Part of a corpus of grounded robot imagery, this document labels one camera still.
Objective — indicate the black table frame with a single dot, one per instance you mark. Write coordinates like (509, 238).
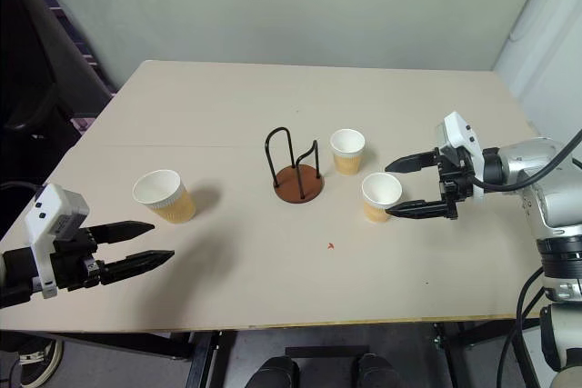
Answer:
(213, 351)

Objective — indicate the black office chair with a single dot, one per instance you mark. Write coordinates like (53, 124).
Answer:
(34, 70)

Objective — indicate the black floor base plate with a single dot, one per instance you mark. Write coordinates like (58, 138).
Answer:
(325, 351)

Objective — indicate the dark rounded robot foot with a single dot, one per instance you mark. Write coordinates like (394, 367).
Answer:
(379, 371)
(273, 373)

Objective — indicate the brown paper cup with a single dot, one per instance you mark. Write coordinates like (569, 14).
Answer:
(166, 197)
(379, 197)
(348, 151)

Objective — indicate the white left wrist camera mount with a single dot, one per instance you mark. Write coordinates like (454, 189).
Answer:
(52, 229)

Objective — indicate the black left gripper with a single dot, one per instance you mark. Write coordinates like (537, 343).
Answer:
(73, 263)

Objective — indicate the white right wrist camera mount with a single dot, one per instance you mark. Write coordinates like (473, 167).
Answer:
(459, 138)

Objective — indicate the black white sneaker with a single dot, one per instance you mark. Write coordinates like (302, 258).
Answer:
(40, 363)

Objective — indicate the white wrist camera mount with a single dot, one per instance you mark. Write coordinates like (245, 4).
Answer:
(459, 138)
(52, 229)

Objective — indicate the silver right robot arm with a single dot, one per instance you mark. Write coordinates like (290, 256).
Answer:
(541, 197)

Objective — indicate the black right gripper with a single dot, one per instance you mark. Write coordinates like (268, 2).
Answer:
(452, 179)

